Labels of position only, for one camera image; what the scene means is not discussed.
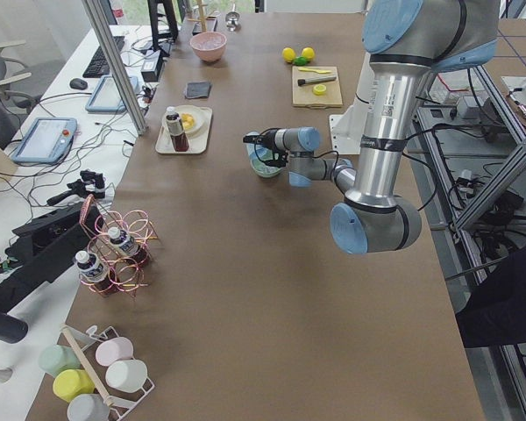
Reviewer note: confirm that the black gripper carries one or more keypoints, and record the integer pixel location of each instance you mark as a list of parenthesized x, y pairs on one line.
[(267, 139)]

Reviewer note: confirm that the light blue plastic cup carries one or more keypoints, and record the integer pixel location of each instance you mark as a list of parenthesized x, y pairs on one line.
[(251, 150)]

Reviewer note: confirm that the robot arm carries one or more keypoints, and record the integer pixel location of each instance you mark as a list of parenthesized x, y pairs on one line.
[(405, 40)]

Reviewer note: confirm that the green ceramic bowl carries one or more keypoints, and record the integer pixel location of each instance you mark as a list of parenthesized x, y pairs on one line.
[(261, 169)]

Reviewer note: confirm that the pink bowl with ice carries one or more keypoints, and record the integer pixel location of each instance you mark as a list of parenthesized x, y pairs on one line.
[(209, 46)]

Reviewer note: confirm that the wooden cutting board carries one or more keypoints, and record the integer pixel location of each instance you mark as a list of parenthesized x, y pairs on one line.
[(304, 97)]

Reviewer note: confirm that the steel cylinder black tip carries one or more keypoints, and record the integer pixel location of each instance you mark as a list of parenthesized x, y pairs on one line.
[(316, 80)]

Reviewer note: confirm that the lemon half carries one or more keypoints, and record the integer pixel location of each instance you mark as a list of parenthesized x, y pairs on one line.
[(319, 89)]

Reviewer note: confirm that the beige serving tray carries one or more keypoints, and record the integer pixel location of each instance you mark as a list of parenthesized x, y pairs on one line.
[(197, 142)]

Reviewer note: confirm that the yellow plastic knife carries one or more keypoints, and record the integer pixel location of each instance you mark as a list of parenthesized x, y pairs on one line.
[(315, 70)]

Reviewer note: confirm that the white plate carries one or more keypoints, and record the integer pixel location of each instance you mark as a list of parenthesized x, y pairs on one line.
[(196, 112)]

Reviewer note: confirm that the green lime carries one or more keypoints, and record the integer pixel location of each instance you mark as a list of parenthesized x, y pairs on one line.
[(300, 61)]

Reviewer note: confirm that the yellow lemon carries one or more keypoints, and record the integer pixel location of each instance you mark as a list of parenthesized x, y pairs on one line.
[(289, 55), (308, 53)]

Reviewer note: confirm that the grey folded cloth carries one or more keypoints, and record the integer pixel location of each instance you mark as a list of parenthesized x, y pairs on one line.
[(194, 90)]

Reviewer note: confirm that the dark drink bottle on tray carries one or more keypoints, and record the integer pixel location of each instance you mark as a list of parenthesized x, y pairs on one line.
[(176, 130)]

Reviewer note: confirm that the wooden mug tree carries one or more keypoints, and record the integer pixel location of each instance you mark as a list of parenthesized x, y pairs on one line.
[(203, 15)]

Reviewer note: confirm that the black power adapter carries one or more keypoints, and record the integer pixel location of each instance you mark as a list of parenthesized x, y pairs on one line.
[(151, 66)]

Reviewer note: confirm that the teach pendant far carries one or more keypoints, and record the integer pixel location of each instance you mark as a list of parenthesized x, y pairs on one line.
[(105, 98)]

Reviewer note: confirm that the teach pendant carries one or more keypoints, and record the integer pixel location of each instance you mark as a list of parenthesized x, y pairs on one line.
[(47, 141), (105, 98)]

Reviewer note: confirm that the bottle in rack upper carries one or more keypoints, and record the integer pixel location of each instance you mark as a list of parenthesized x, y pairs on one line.
[(126, 244)]

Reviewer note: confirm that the bottle in rack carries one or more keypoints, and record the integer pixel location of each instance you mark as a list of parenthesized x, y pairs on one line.
[(95, 273), (126, 244)]

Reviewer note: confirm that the black keyboard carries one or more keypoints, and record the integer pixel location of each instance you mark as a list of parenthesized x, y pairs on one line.
[(98, 65)]

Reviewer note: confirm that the black computer mouse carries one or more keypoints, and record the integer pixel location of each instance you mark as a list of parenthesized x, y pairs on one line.
[(78, 84)]

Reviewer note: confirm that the bottle in rack lower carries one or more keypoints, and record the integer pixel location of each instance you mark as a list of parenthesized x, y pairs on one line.
[(95, 273)]

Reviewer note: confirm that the teach pendant near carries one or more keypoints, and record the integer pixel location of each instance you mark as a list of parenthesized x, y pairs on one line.
[(47, 141)]

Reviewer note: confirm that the black equipment case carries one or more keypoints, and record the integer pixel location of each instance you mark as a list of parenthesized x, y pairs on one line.
[(45, 248)]

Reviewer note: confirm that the pink cup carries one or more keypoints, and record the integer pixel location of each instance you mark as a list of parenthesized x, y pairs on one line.
[(112, 350)]

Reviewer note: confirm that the white cup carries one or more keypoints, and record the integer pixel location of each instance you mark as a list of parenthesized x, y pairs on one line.
[(127, 375)]

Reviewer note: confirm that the green cup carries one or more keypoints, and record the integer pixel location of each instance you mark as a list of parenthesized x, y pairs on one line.
[(55, 359)]

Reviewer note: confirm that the yellow cup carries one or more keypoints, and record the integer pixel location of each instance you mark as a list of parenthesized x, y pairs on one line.
[(71, 383)]

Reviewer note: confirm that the grey cup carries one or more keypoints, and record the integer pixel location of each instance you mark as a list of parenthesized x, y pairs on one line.
[(88, 407)]

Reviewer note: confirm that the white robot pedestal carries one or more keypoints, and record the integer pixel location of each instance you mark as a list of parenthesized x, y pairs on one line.
[(347, 129)]

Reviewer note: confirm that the copper wire bottle rack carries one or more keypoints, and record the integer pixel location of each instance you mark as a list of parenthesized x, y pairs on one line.
[(117, 253)]

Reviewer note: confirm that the aluminium frame post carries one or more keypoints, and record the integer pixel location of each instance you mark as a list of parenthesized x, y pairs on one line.
[(101, 27)]

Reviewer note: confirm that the white wire cup rack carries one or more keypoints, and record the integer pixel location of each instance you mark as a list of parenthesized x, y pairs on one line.
[(124, 403)]

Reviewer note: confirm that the wooden rack handle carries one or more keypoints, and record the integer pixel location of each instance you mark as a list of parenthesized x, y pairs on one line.
[(103, 392)]

